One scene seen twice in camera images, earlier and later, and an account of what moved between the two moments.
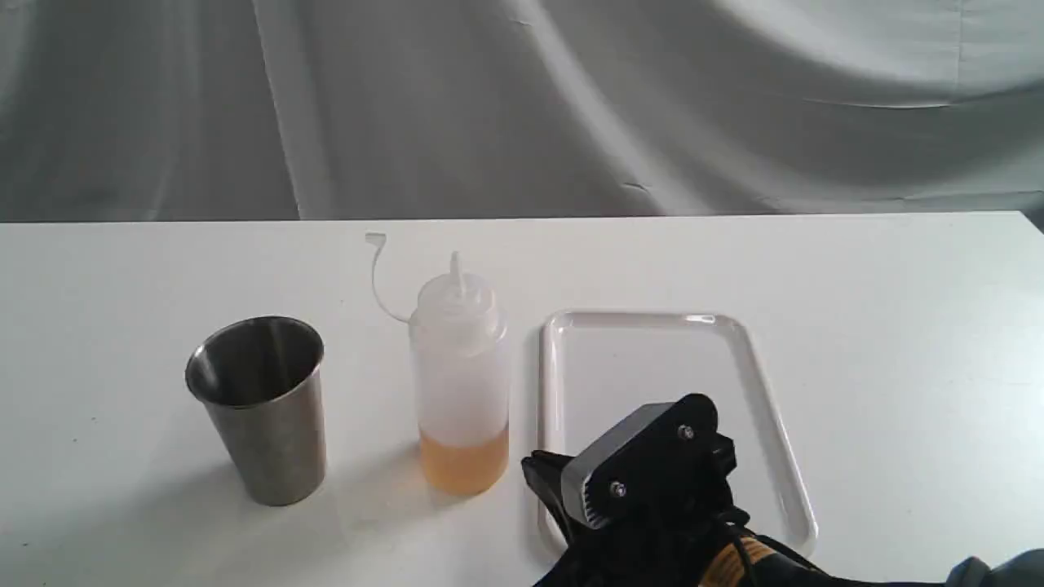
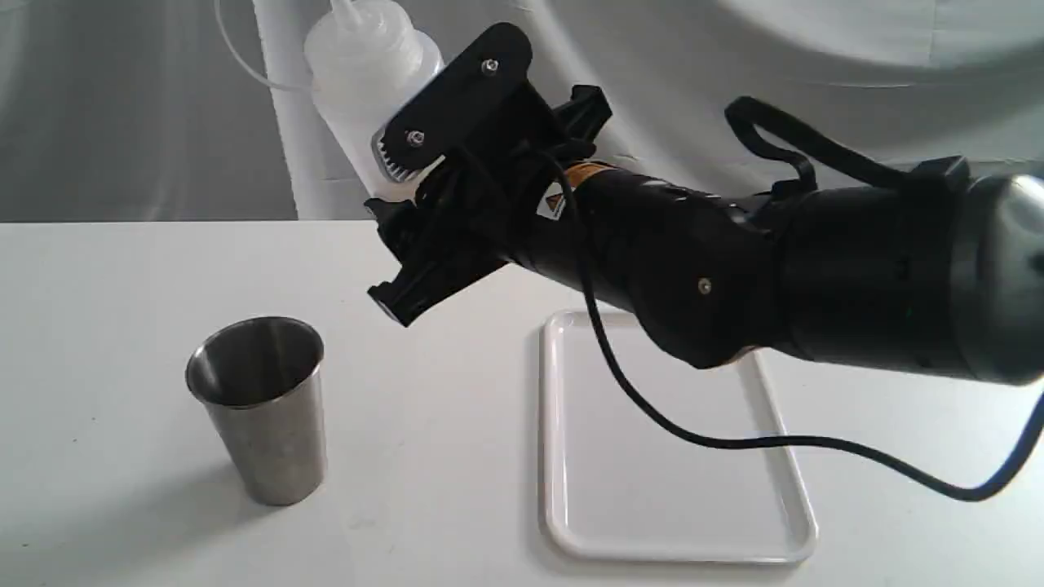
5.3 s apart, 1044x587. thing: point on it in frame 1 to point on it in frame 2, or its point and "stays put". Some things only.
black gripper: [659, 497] to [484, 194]
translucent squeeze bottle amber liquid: [461, 342] to [363, 65]
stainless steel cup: [263, 381] stays put
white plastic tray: [599, 367] stays put
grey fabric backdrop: [182, 111] stays put
